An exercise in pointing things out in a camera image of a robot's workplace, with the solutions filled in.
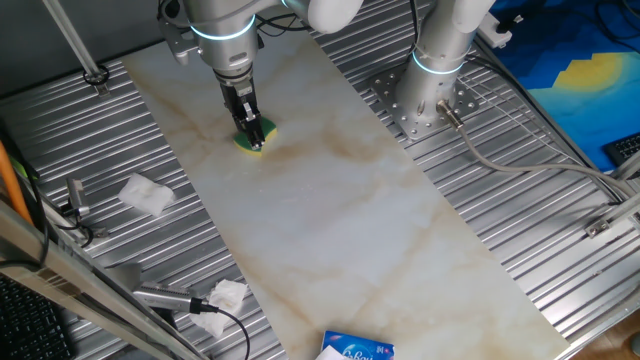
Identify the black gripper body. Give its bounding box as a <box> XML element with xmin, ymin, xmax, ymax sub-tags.
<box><xmin>219</xmin><ymin>78</ymin><xmax>259</xmax><ymax>119</ymax></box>

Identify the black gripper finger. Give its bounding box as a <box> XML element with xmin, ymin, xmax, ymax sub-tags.
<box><xmin>231</xmin><ymin>113</ymin><xmax>249</xmax><ymax>139</ymax></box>
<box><xmin>241</xmin><ymin>102</ymin><xmax>266</xmax><ymax>151</ymax></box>

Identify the green and yellow sponge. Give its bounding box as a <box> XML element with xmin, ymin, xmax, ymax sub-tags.
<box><xmin>233</xmin><ymin>117</ymin><xmax>279</xmax><ymax>157</ymax></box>

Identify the folded white gauze pad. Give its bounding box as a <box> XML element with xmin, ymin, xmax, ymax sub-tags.
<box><xmin>117</xmin><ymin>172</ymin><xmax>176</xmax><ymax>218</ymax></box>

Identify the marble pattern tile slab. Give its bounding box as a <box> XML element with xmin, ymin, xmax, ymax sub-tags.
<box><xmin>121</xmin><ymin>0</ymin><xmax>571</xmax><ymax>360</ymax></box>

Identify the crumpled white tissue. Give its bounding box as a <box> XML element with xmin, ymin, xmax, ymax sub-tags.
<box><xmin>188</xmin><ymin>278</ymin><xmax>250</xmax><ymax>339</ymax></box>

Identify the aluminium pole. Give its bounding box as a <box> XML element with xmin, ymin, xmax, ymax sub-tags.
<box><xmin>40</xmin><ymin>0</ymin><xmax>112</xmax><ymax>99</ymax></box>

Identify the black metal clamp tool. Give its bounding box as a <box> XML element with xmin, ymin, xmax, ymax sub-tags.
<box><xmin>58</xmin><ymin>177</ymin><xmax>110</xmax><ymax>247</ymax></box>

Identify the orange pole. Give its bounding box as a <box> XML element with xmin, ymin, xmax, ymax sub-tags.
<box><xmin>0</xmin><ymin>139</ymin><xmax>34</xmax><ymax>226</ymax></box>

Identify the white tissue sheet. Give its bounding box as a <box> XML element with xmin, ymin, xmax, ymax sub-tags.
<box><xmin>313</xmin><ymin>344</ymin><xmax>351</xmax><ymax>360</ymax></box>

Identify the blue tissue pack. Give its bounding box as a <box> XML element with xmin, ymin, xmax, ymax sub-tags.
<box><xmin>319</xmin><ymin>329</ymin><xmax>396</xmax><ymax>360</ymax></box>

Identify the white power strip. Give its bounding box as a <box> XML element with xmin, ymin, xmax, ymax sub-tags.
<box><xmin>474</xmin><ymin>10</ymin><xmax>525</xmax><ymax>50</ymax></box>

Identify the blue and yellow mat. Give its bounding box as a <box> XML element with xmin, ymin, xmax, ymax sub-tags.
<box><xmin>487</xmin><ymin>0</ymin><xmax>640</xmax><ymax>174</ymax></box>

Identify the small black keyboard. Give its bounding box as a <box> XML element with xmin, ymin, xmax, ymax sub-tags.
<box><xmin>602</xmin><ymin>132</ymin><xmax>640</xmax><ymax>167</ymax></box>

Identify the gray wrist camera with bracket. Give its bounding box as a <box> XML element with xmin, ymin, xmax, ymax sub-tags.
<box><xmin>158</xmin><ymin>17</ymin><xmax>201</xmax><ymax>67</ymax></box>

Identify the black rubber ring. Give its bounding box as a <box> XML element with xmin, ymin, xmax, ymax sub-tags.
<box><xmin>82</xmin><ymin>63</ymin><xmax>111</xmax><ymax>87</ymax></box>

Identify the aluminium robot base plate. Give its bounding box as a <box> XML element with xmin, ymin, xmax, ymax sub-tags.
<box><xmin>369</xmin><ymin>64</ymin><xmax>481</xmax><ymax>144</ymax></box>

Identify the black camera cable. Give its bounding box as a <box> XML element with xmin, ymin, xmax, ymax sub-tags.
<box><xmin>188</xmin><ymin>297</ymin><xmax>252</xmax><ymax>360</ymax></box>

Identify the silver finned camera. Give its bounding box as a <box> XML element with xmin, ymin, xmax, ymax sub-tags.
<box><xmin>132</xmin><ymin>281</ymin><xmax>194</xmax><ymax>312</ymax></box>

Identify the looped black cable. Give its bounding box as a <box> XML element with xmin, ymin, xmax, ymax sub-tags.
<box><xmin>407</xmin><ymin>0</ymin><xmax>424</xmax><ymax>51</ymax></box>

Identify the thick gray robot cable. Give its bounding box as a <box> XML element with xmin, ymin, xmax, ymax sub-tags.
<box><xmin>435</xmin><ymin>98</ymin><xmax>640</xmax><ymax>201</ymax></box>

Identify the aluminium frame bar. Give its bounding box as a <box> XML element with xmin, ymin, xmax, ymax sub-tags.
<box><xmin>0</xmin><ymin>199</ymin><xmax>209</xmax><ymax>360</ymax></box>

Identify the aluminium profile with bracket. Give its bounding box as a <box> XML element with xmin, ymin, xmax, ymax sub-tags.
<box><xmin>583</xmin><ymin>192</ymin><xmax>640</xmax><ymax>240</ymax></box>

